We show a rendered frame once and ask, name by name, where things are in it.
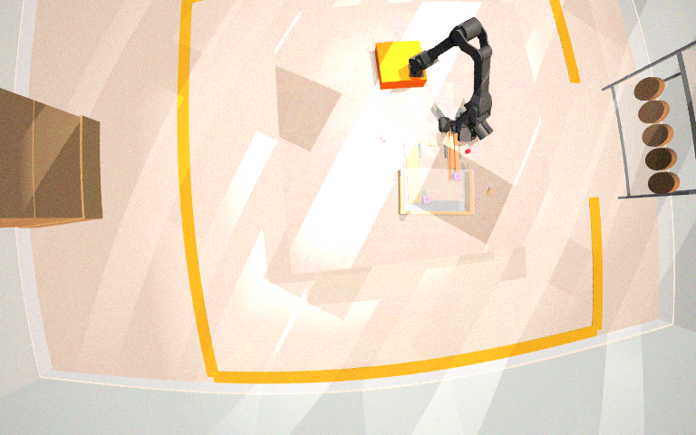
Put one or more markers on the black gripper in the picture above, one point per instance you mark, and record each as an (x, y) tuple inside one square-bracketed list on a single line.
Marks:
[(445, 125)]

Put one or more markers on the yellow strip with red lines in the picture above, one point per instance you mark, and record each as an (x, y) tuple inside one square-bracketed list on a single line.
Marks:
[(452, 150)]

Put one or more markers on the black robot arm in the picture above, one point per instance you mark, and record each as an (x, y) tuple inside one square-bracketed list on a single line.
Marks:
[(478, 109)]

